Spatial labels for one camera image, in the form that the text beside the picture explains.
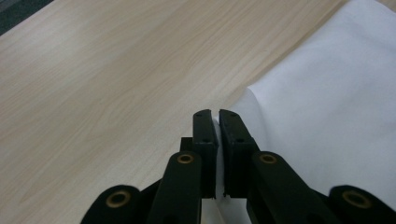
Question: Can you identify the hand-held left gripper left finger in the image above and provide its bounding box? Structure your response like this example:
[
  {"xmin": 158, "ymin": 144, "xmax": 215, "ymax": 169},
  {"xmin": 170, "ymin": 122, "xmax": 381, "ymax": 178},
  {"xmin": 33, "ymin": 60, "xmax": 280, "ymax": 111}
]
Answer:
[{"xmin": 179, "ymin": 108, "xmax": 219, "ymax": 200}]

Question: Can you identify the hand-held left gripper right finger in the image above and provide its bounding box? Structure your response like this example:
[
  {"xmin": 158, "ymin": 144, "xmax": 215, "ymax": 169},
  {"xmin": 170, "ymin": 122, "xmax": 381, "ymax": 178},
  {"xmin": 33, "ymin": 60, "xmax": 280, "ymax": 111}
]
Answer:
[{"xmin": 218, "ymin": 108, "xmax": 262, "ymax": 200}]

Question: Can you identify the white tank top black trim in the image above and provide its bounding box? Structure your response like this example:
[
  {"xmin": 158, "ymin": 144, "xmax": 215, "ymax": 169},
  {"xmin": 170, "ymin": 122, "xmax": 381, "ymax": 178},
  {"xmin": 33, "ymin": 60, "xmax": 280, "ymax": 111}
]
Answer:
[{"xmin": 200, "ymin": 0, "xmax": 396, "ymax": 224}]

